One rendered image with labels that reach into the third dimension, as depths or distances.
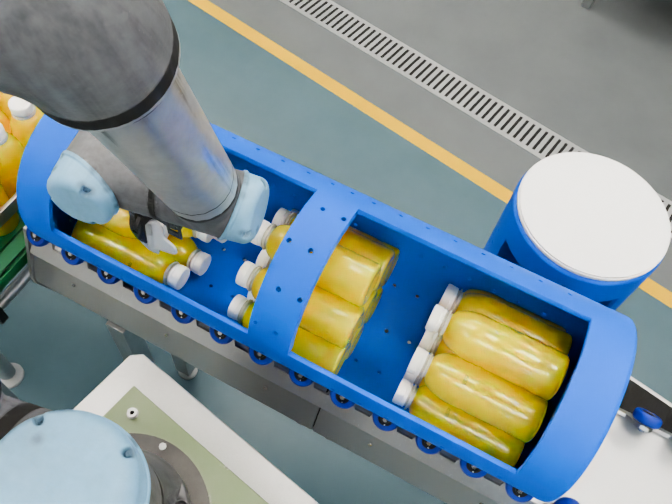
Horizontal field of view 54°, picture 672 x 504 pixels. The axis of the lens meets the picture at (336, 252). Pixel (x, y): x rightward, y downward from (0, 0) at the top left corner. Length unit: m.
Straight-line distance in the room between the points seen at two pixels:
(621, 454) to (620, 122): 2.02
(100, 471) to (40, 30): 0.35
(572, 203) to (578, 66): 1.96
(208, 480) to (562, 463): 0.43
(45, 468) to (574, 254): 0.91
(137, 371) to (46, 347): 1.37
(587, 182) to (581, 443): 0.58
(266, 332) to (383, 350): 0.27
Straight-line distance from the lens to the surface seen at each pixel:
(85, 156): 0.73
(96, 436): 0.58
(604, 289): 1.24
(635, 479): 1.22
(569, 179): 1.31
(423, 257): 1.09
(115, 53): 0.37
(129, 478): 0.58
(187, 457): 0.79
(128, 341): 1.56
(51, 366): 2.23
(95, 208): 0.72
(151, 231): 0.99
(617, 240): 1.26
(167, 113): 0.45
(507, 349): 0.92
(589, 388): 0.88
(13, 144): 1.28
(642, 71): 3.32
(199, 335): 1.16
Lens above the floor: 1.98
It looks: 59 degrees down
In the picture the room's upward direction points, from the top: 9 degrees clockwise
